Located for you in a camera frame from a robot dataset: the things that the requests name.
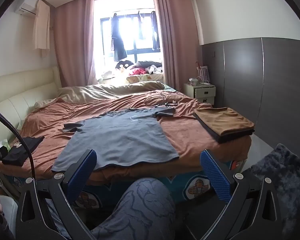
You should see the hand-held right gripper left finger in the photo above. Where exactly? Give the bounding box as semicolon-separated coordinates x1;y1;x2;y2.
15;149;98;240

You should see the white air conditioner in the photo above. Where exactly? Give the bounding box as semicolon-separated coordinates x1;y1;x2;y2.
14;0;40;15

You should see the pile of colourful clothes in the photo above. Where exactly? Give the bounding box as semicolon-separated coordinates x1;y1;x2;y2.
129;60;163;75

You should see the cream nightstand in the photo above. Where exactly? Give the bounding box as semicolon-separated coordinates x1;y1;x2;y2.
184;83;216;104

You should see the black and white plush toy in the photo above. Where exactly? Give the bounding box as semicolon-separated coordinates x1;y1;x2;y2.
115;59;135;70

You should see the thin black coiled cable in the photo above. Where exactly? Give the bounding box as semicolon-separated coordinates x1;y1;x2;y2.
144;89;183;107

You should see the striped paper bag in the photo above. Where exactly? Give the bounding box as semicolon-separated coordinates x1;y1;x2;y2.
196;65;210;83

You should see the grey wardrobe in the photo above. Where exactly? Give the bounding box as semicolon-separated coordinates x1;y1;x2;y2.
200;37;300;150

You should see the pink curtain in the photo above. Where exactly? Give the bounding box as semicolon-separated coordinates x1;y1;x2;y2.
152;0;203;90
50;0;95;88

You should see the grey T-shirt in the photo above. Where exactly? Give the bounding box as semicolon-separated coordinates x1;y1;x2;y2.
51;107;180;172

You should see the dark hanging garment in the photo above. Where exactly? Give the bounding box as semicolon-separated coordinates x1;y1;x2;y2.
150;11;162;50

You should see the beige duvet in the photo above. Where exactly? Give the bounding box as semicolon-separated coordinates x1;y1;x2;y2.
34;81;165;109

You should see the cream padded headboard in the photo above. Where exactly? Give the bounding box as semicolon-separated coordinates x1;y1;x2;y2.
0;66;62;135

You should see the brown fleece blanket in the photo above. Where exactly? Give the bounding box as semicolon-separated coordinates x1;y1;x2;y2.
0;90;252;180

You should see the black folded garment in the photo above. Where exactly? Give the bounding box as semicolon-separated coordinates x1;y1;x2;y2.
2;136;45;167

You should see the black rectangular frame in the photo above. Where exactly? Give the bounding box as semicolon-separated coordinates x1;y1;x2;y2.
155;101;178;109

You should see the brown folded cloth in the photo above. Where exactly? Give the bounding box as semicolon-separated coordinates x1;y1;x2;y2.
193;107;255;137

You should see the person's leg in patterned pants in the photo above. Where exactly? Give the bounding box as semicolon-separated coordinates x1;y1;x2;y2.
90;177;177;240

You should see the dark hanging jacket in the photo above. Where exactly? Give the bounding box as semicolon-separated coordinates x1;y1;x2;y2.
111;12;128;62

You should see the beige hanging cloth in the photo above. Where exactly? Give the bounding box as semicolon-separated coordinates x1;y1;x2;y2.
32;0;52;57

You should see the blue-grey fuzzy rug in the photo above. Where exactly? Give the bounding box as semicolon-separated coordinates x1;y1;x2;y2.
250;144;300;240

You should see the window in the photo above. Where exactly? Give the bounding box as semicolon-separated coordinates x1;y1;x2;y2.
94;0;163;80

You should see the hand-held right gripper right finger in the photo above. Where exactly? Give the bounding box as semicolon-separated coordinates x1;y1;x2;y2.
185;149;288;240

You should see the thick black gripper cable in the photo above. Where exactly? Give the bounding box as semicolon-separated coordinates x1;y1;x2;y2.
0;106;37;180

